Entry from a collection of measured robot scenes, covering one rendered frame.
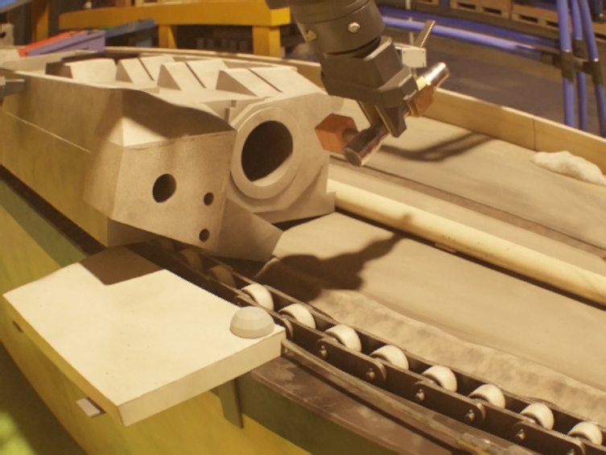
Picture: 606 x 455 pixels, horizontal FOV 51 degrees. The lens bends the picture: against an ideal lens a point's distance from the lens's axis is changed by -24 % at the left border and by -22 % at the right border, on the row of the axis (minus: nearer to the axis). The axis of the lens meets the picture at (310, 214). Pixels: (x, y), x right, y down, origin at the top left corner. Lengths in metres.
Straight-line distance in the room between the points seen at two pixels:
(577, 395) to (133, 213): 0.52
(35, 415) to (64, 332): 1.27
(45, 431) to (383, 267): 1.25
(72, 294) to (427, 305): 0.41
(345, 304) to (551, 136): 0.66
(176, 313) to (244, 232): 0.20
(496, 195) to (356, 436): 0.64
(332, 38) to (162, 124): 0.21
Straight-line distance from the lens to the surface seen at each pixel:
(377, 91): 0.81
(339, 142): 0.89
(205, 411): 0.86
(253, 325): 0.72
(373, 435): 0.63
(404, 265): 0.96
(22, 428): 1.99
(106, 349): 0.73
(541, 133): 1.42
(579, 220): 1.13
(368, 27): 0.78
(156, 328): 0.76
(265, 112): 0.98
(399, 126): 0.87
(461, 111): 1.53
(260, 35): 5.98
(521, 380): 0.74
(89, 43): 2.75
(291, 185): 1.04
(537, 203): 1.17
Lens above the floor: 1.17
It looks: 22 degrees down
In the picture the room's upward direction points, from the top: 3 degrees counter-clockwise
